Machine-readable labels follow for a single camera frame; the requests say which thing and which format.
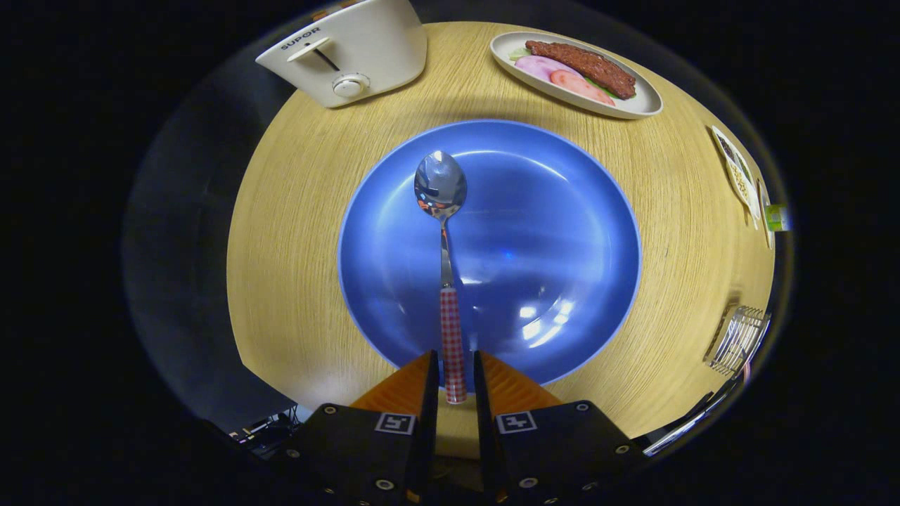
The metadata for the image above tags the white divided bean tray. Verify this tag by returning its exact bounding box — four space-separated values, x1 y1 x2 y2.
710 125 762 229

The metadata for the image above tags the reddish pink ham slice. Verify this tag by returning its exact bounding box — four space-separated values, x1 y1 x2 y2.
550 69 617 108

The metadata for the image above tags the oval beige food plate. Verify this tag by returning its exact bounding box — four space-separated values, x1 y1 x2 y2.
490 32 664 119

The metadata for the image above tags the small white dish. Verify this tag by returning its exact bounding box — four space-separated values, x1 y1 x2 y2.
757 179 776 250

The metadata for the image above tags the round blue plate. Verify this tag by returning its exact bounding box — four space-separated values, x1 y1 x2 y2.
337 119 642 387

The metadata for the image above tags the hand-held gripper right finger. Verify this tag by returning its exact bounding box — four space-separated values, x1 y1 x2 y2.
473 349 649 506

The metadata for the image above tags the silver metal cutlery rack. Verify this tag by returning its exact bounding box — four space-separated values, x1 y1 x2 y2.
705 305 772 376

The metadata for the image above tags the pale pink ham slice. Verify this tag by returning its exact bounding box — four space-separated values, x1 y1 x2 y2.
514 55 577 84

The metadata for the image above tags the spoon with red checked handle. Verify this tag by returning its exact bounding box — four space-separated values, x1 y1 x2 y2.
413 150 468 405

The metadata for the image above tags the silver metal bar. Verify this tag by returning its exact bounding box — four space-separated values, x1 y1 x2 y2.
643 379 746 456

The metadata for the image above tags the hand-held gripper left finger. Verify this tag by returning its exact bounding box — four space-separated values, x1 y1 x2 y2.
280 349 441 506

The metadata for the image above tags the green lettuce leaf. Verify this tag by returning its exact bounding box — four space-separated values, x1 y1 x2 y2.
508 47 621 99

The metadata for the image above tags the cream white toaster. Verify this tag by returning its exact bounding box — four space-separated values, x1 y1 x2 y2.
255 0 428 109

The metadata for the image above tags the brown steak piece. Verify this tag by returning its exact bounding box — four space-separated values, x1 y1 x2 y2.
525 40 637 100

